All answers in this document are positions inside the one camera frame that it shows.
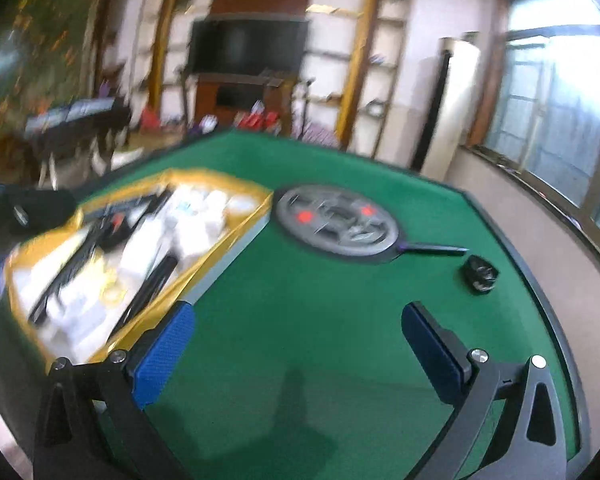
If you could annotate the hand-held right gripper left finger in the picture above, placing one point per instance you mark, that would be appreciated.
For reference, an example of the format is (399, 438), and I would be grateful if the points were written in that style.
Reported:
(164, 355)

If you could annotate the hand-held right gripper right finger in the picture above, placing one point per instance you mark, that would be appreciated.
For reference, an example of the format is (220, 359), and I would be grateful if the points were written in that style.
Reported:
(430, 355)

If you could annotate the yellow-edged white tray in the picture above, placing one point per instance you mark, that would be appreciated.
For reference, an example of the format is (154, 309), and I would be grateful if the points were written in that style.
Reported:
(220, 255)

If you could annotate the black plastic hexagonal part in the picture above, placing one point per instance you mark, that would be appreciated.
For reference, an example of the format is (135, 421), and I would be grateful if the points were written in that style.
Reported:
(481, 274)

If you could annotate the black table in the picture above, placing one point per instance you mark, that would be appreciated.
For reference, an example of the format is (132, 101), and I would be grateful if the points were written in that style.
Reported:
(75, 120)

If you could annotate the round grey paddle toy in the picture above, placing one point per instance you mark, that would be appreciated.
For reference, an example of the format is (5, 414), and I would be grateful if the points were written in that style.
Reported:
(337, 222)

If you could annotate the white tower air conditioner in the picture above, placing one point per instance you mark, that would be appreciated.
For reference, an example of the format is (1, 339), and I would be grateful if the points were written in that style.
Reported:
(447, 105)

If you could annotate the black flat television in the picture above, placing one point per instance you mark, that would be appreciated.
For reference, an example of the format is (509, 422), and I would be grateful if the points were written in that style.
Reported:
(247, 45)

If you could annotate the metal-framed window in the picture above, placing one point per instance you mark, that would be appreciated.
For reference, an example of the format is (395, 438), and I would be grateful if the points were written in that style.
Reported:
(560, 110)

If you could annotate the gold-framed wall shelf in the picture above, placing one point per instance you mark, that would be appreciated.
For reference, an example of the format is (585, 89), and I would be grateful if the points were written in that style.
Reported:
(360, 60)

